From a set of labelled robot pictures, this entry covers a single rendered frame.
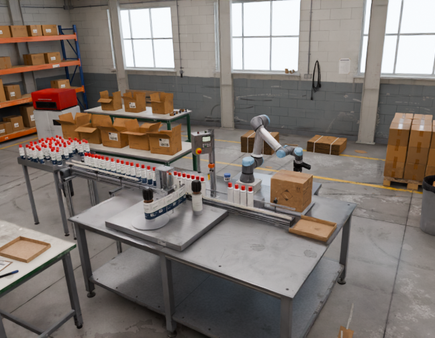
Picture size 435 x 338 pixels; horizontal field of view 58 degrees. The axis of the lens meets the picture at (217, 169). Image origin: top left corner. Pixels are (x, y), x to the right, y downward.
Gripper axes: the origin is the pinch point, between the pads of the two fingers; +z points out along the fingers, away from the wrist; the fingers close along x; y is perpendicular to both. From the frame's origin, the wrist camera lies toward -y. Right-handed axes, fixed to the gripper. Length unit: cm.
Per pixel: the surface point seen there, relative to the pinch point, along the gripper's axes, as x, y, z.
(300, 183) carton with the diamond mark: 41, -1, -37
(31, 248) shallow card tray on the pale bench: 131, 199, -54
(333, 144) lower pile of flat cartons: -292, -46, 239
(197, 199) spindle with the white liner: 68, 82, -42
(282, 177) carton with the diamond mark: 31.5, 14.2, -32.3
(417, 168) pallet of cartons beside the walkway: -164, -158, 163
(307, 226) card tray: 73, -8, -21
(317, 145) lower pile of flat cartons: -298, -17, 247
